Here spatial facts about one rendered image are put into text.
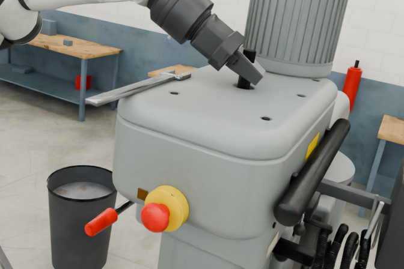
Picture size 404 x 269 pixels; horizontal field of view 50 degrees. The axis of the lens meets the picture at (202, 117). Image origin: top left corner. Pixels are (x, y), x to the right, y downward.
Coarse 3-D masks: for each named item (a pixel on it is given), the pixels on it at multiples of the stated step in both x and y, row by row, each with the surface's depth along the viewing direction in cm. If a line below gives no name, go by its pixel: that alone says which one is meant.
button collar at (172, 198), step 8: (152, 192) 57; (160, 192) 56; (168, 192) 56; (176, 192) 57; (152, 200) 57; (160, 200) 57; (168, 200) 56; (176, 200) 56; (184, 200) 57; (168, 208) 56; (176, 208) 56; (184, 208) 56; (176, 216) 56; (184, 216) 56; (176, 224) 56
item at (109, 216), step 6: (120, 204) 67; (126, 204) 68; (132, 204) 69; (108, 210) 64; (114, 210) 64; (120, 210) 66; (102, 216) 63; (108, 216) 63; (114, 216) 64; (90, 222) 61; (96, 222) 61; (102, 222) 62; (108, 222) 63; (114, 222) 64; (90, 228) 60; (96, 228) 61; (102, 228) 62; (90, 234) 60
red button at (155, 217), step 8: (144, 208) 55; (152, 208) 54; (160, 208) 54; (144, 216) 55; (152, 216) 54; (160, 216) 54; (168, 216) 56; (144, 224) 55; (152, 224) 54; (160, 224) 54; (168, 224) 55
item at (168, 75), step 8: (168, 72) 73; (144, 80) 65; (152, 80) 66; (160, 80) 67; (168, 80) 69; (120, 88) 60; (128, 88) 60; (136, 88) 61; (144, 88) 63; (96, 96) 55; (104, 96) 55; (112, 96) 56; (120, 96) 57; (96, 104) 53
